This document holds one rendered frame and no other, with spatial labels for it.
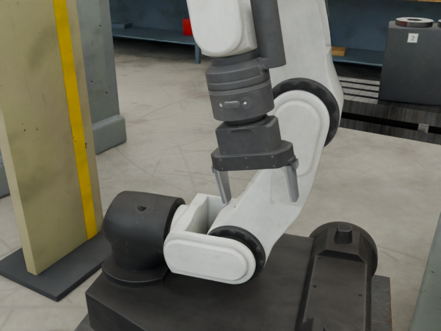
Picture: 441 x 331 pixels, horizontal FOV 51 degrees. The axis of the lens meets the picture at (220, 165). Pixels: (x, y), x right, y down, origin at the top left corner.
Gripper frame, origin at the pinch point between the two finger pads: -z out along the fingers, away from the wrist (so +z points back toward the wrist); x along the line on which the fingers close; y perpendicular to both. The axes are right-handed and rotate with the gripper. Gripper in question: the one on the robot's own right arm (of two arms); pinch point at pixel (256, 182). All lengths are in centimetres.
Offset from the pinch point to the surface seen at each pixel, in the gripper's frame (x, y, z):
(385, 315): 13, 46, -59
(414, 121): 22, 61, -11
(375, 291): 10, 55, -59
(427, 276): 24, 96, -81
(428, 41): 26, 66, 8
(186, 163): -116, 194, -68
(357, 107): 9, 63, -7
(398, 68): 19, 66, 2
